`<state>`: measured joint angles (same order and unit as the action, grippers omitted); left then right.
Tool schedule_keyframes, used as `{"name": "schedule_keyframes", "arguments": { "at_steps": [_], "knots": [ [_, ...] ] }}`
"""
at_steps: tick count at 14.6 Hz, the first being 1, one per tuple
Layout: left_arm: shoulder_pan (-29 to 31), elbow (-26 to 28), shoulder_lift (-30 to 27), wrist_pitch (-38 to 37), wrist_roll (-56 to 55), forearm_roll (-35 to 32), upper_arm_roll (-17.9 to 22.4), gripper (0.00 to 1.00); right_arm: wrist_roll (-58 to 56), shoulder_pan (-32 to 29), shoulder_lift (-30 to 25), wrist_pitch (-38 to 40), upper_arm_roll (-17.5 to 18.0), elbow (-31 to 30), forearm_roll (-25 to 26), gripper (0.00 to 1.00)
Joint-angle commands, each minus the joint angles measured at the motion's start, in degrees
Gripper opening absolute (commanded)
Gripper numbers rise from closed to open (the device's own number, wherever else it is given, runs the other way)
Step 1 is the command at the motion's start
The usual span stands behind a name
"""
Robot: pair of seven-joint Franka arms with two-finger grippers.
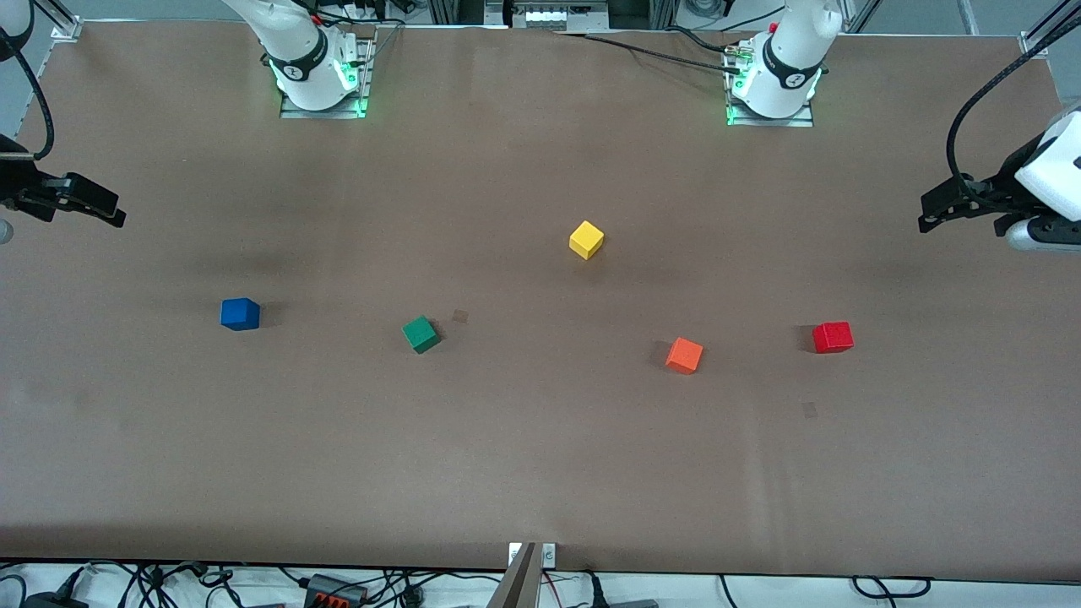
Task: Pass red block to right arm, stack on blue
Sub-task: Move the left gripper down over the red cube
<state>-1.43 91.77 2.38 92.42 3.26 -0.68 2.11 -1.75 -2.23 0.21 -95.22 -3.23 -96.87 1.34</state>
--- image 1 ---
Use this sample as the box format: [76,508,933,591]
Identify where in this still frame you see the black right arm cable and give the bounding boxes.
[0,0,57,161]

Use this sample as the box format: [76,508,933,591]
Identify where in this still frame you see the grey terminal block device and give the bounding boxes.
[511,0,611,33]

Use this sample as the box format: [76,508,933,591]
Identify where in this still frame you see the grey-brown slanted post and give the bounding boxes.
[487,542,541,608]

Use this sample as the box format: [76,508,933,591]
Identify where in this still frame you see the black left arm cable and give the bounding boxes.
[945,30,1081,209]

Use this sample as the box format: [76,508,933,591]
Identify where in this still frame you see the red cube block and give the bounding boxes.
[812,322,855,354]

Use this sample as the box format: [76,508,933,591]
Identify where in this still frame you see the black braided table cable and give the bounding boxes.
[553,29,749,77]

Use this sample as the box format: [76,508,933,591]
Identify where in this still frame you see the black power strip red switches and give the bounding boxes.
[302,573,369,608]

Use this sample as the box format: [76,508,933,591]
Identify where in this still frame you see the orange cube block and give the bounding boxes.
[665,337,704,375]

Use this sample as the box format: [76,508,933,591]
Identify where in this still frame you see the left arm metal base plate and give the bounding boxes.
[725,49,815,128]

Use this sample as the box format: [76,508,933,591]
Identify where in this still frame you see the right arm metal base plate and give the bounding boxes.
[280,35,374,120]

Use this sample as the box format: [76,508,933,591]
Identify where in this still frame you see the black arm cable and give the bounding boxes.
[0,0,57,161]
[945,30,1081,209]

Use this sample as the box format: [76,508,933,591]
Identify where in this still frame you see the blue cube block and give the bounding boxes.
[220,297,261,332]

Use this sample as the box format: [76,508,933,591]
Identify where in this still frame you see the yellow cube block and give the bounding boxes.
[568,220,606,260]

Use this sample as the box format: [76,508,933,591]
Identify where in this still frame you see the green cube block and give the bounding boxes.
[402,316,442,354]

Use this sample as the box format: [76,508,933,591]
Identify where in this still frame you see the black looped cable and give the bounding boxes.
[851,575,932,600]

